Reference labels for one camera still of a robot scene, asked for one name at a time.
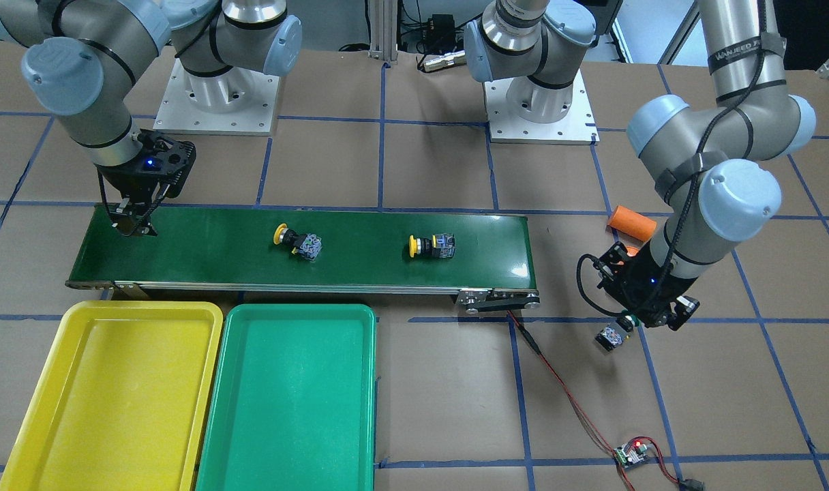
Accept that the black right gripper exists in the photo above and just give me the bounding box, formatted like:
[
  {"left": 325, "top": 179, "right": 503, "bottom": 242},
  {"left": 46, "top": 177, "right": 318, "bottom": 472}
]
[{"left": 97, "top": 130, "right": 196, "bottom": 237}]

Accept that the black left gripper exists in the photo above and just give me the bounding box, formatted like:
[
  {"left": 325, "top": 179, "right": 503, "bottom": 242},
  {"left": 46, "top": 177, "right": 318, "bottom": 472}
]
[{"left": 577, "top": 241, "right": 700, "bottom": 331}]

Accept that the plain orange cylinder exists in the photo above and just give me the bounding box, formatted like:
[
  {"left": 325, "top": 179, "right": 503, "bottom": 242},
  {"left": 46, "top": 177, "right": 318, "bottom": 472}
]
[{"left": 607, "top": 205, "right": 658, "bottom": 243}]

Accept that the green push button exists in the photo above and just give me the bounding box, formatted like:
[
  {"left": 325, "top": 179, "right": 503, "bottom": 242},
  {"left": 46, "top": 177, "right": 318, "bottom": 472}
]
[{"left": 594, "top": 314, "right": 642, "bottom": 352}]

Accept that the yellow push button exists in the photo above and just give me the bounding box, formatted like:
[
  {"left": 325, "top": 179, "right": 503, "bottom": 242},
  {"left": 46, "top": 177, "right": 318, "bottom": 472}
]
[
  {"left": 272, "top": 223, "right": 323, "bottom": 262},
  {"left": 408, "top": 233, "right": 455, "bottom": 258}
]

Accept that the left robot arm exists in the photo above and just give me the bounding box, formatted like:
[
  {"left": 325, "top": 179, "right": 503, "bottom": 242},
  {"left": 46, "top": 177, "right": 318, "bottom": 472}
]
[{"left": 582, "top": 1, "right": 817, "bottom": 330}]

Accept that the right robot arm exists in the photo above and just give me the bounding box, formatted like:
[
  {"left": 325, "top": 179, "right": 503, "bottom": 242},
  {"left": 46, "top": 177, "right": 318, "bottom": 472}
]
[{"left": 0, "top": 1, "right": 303, "bottom": 237}]

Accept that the green conveyor belt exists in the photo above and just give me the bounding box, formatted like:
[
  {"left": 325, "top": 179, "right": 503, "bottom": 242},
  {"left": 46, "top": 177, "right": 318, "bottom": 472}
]
[{"left": 66, "top": 207, "right": 541, "bottom": 313}]

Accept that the small green circuit board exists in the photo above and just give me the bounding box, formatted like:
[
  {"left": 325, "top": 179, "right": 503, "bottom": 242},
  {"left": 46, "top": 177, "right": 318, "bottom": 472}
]
[{"left": 613, "top": 439, "right": 652, "bottom": 470}]

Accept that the yellow tray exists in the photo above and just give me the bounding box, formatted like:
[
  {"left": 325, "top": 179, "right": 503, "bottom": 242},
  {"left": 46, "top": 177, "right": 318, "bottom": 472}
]
[{"left": 0, "top": 301, "right": 224, "bottom": 490}]

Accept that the green tray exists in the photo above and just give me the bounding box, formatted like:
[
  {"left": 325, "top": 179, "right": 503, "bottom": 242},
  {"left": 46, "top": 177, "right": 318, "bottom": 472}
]
[{"left": 196, "top": 303, "right": 375, "bottom": 490}]

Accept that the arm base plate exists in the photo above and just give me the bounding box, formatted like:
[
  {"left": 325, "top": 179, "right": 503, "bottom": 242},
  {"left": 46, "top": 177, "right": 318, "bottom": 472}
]
[
  {"left": 483, "top": 71, "right": 601, "bottom": 145},
  {"left": 153, "top": 60, "right": 283, "bottom": 136}
]

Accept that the red black wire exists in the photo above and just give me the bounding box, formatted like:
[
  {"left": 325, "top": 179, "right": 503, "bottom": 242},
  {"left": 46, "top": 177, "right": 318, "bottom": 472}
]
[{"left": 507, "top": 310, "right": 705, "bottom": 491}]

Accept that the aluminium frame post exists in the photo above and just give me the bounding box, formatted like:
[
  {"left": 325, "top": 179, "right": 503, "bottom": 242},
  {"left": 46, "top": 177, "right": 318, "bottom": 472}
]
[{"left": 367, "top": 0, "right": 400, "bottom": 65}]

